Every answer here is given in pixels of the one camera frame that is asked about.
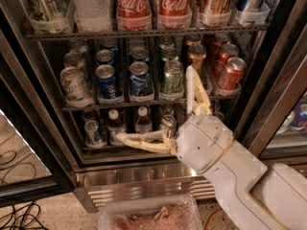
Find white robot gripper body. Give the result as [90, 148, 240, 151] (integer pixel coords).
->
[177, 115, 234, 173]

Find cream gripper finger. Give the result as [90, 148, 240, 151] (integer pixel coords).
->
[186, 66, 212, 116]
[116, 129, 177, 155]

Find clear plastic water bottle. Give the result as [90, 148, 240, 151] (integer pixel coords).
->
[73, 0, 111, 33]

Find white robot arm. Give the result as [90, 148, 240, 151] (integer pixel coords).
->
[117, 67, 307, 230]

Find silver can bottom shelf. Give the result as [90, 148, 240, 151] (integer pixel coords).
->
[159, 115, 177, 138]

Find brown tea bottle right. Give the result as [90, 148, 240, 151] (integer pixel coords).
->
[134, 106, 153, 133]

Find brown tea bottle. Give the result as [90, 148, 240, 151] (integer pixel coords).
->
[134, 106, 153, 133]
[106, 109, 127, 146]

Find brown tea bottle left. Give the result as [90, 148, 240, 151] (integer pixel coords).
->
[106, 109, 127, 146]

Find stainless steel fridge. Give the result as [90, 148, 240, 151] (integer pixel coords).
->
[0, 0, 307, 212]

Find open glass fridge door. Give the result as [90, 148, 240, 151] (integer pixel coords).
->
[0, 33, 75, 207]

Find green silver soda can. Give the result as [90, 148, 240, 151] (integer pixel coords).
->
[160, 60, 184, 100]

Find red soda can front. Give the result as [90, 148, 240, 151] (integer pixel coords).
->
[217, 57, 247, 90]

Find red soda can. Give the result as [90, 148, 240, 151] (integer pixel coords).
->
[213, 43, 239, 79]
[217, 57, 247, 90]

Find gold brown can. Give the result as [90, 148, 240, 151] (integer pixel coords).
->
[185, 44, 206, 76]

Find red soda can middle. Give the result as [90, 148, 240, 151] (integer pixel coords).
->
[213, 43, 239, 79]

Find blue soda can front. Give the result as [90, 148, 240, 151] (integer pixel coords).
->
[129, 61, 154, 97]

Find small blue can bottom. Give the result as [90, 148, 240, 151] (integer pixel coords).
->
[84, 120, 106, 148]

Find blue Pepsi can front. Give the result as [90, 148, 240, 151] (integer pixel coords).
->
[95, 64, 122, 100]

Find clear plastic storage bin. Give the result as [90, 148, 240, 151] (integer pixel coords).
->
[98, 195, 201, 230]

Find white green soda can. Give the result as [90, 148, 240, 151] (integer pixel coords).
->
[60, 67, 94, 107]

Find red Coca-Cola can right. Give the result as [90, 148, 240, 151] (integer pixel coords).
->
[157, 0, 190, 29]

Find red coca-cola can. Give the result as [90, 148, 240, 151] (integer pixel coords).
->
[157, 0, 190, 29]
[117, 0, 150, 31]

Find blue can right compartment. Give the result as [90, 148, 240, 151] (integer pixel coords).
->
[289, 102, 307, 130]

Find gold striped tall can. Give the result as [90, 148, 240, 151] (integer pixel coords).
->
[192, 0, 231, 28]

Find red Coca-Cola can left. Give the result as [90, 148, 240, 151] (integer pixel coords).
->
[117, 0, 150, 31]

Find silver blue tall can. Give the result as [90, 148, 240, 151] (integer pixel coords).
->
[234, 0, 264, 26]

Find green patterned tall can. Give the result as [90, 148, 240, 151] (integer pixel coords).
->
[27, 0, 70, 34]

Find orange extension cable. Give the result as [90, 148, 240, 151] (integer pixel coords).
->
[203, 208, 224, 230]

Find black cables on floor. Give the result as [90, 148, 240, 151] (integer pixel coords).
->
[0, 201, 50, 230]

